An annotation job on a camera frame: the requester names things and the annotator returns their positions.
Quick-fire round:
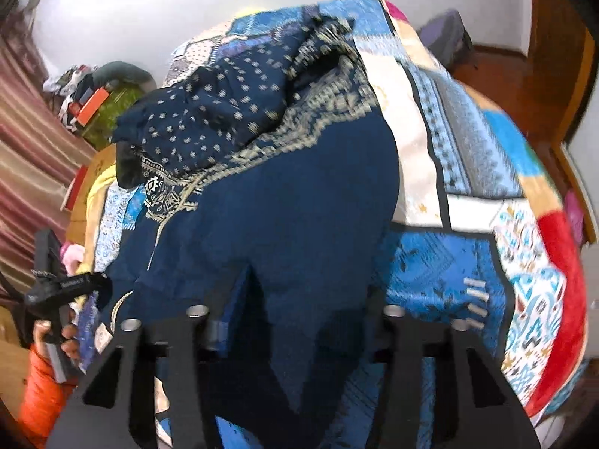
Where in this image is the patchwork blanket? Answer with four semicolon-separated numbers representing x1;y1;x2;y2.
94;0;591;449

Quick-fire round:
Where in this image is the green box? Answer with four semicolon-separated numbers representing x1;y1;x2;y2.
82;82;147;151

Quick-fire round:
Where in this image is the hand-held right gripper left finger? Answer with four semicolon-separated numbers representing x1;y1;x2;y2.
47;304;222;449

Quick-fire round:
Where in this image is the person's left hand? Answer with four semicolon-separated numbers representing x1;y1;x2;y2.
33;309;84;362

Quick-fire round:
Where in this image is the wooden door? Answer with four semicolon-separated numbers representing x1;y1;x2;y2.
528;0;596;147

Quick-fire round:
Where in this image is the black garment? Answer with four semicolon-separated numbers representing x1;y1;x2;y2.
115;139;142;186

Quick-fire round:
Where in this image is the dark purple bag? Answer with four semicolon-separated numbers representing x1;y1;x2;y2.
418;8;474;76

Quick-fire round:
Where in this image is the pink cloth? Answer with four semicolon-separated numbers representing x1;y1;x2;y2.
61;242;89;276

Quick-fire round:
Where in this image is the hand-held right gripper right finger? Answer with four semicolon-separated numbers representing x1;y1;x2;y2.
367;290;542;449

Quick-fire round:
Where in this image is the striped curtain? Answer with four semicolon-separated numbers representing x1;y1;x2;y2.
0;4;100;301

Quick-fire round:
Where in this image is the orange box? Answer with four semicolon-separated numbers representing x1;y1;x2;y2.
70;87;111;128

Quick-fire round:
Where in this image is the navy patterned hoodie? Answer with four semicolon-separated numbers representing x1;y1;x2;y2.
96;9;404;449

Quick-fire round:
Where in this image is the yellow blanket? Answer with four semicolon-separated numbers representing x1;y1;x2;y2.
88;166;119;199

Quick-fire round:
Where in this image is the person's left forearm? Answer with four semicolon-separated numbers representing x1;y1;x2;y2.
18;342;81;446

